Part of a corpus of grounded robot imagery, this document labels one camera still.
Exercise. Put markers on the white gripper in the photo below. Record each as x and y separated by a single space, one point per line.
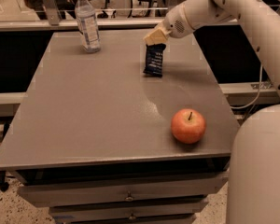
174 24

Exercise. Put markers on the dark blue rxbar wrapper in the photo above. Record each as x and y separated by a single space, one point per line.
154 59

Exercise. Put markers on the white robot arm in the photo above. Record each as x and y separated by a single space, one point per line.
254 171

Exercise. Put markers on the clear plastic water bottle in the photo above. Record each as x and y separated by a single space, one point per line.
87 26

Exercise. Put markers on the red apple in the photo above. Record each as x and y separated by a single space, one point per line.
188 126

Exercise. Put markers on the grey middle drawer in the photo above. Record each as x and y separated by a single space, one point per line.
130 211

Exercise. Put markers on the grey drawer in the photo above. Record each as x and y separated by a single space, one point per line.
130 211
123 190

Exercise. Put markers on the grey top drawer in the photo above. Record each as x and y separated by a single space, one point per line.
123 190

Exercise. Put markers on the metal window rail frame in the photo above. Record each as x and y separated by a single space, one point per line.
47 15

